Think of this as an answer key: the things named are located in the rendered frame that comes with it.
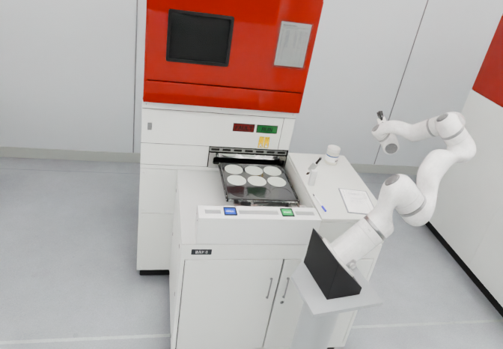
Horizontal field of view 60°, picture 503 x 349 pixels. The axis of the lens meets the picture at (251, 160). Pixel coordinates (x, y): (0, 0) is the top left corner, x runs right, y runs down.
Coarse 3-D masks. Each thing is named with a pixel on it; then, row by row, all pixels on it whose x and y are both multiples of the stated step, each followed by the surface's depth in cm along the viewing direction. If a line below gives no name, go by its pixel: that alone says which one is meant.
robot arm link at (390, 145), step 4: (388, 136) 225; (392, 136) 226; (384, 140) 226; (388, 140) 223; (392, 140) 223; (396, 140) 224; (384, 144) 224; (388, 144) 223; (392, 144) 223; (396, 144) 223; (384, 148) 225; (388, 148) 224; (392, 148) 224; (396, 148) 224; (384, 152) 227; (388, 152) 226; (392, 152) 225; (396, 152) 226
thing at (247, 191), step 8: (224, 168) 234; (280, 168) 244; (224, 176) 227; (248, 176) 230; (264, 176) 233; (272, 176) 234; (280, 176) 236; (232, 184) 221; (248, 184) 223; (288, 184) 229; (232, 192) 214; (240, 192) 215; (248, 192) 216; (256, 192) 218; (264, 192) 219; (272, 192) 220; (280, 192) 221; (288, 192) 222; (288, 200) 216; (296, 200) 217
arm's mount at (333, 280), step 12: (312, 240) 181; (312, 252) 181; (324, 252) 172; (312, 264) 182; (324, 264) 172; (336, 264) 164; (324, 276) 173; (336, 276) 166; (348, 276) 169; (324, 288) 173; (336, 288) 170; (348, 288) 173; (360, 288) 175
